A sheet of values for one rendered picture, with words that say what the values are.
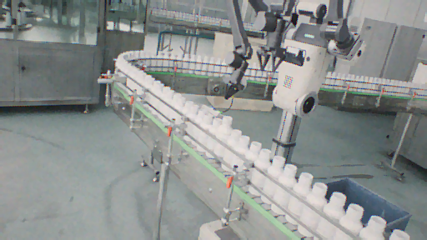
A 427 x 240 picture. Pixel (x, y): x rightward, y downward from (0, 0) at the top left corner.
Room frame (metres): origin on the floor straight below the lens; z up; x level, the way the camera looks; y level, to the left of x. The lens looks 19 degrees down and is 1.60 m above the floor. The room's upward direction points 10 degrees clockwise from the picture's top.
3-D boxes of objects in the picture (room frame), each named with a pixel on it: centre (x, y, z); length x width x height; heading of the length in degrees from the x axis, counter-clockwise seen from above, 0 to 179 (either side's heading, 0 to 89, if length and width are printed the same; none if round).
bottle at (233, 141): (1.21, -0.09, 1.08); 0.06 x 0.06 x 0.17
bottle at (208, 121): (1.35, 0.03, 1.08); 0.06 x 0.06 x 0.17
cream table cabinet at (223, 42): (5.86, -0.35, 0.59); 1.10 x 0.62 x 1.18; 110
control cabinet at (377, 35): (7.14, -2.76, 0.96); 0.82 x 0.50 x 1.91; 110
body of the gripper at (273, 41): (1.34, -0.17, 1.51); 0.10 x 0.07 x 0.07; 127
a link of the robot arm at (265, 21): (1.31, -0.14, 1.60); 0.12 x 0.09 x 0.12; 130
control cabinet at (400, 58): (7.44, -3.61, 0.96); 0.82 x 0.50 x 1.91; 110
